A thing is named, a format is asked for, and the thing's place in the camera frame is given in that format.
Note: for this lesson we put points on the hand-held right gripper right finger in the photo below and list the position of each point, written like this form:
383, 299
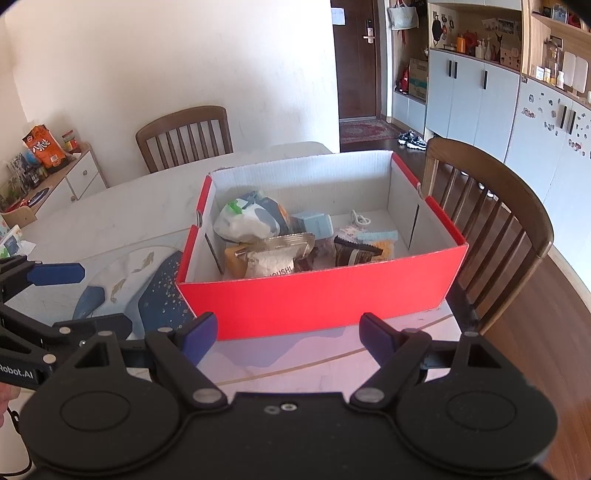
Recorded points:
376, 334

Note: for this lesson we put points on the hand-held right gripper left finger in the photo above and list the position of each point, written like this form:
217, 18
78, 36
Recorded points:
201, 337

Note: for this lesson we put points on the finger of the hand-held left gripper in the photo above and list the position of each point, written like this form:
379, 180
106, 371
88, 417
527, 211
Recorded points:
101, 325
55, 273

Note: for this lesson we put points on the red cardboard box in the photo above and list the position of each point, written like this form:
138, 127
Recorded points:
323, 295

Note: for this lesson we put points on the yellow plush toy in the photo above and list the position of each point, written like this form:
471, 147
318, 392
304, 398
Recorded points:
233, 264

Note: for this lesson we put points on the black snack packet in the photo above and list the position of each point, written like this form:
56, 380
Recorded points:
353, 253

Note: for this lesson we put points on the orange cracker packet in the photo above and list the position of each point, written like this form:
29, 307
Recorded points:
381, 237

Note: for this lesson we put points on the silver snack packet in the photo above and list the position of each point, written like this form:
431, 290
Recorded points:
272, 263

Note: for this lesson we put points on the blue small box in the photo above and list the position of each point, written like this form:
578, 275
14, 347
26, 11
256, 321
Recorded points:
316, 226

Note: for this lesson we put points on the white napkin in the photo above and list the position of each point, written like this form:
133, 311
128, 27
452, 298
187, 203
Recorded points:
27, 248

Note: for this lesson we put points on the wet wipes pack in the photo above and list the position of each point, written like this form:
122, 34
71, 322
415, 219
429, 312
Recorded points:
9, 242

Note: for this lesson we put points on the blue fish printed table mat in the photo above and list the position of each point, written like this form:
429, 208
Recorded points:
157, 295

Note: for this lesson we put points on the small brown cardboard box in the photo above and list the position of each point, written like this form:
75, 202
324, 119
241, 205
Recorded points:
21, 217

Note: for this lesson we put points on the dark blue round mat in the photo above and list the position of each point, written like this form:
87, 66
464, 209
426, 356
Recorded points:
39, 194

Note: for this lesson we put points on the white sideboard wooden top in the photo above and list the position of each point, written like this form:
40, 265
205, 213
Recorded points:
83, 177

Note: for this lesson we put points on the orange snack bag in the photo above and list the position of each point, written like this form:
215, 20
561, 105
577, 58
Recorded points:
44, 147

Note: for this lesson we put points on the red lidded jar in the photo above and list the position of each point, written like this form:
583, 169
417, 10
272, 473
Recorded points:
70, 141

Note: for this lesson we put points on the wooden curved-back chair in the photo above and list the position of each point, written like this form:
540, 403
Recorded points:
508, 194

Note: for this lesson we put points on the black white sneakers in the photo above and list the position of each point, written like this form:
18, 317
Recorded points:
413, 139

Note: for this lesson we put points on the wooden slat-back chair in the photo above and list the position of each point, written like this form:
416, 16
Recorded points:
184, 117

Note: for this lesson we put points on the patterned red rug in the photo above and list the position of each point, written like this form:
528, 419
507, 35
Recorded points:
367, 131

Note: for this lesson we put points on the white fridge with magnets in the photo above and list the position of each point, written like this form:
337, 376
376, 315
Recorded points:
540, 152

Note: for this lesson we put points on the red bag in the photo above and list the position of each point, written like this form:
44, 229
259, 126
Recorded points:
405, 79

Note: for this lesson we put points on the dark brown door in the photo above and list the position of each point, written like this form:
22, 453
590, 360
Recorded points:
355, 78

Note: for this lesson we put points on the printed cardboard carton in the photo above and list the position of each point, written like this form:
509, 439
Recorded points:
418, 78

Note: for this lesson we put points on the orange jug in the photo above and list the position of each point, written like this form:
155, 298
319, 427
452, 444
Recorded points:
461, 44

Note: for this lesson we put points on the hanging tote bag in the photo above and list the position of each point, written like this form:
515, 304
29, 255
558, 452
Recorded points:
402, 18

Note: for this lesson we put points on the glass dome jar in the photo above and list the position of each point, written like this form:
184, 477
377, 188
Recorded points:
551, 57

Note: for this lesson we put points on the white rounded container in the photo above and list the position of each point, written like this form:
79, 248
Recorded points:
575, 69

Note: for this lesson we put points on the white wooden wall cabinet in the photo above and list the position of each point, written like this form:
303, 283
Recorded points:
466, 92

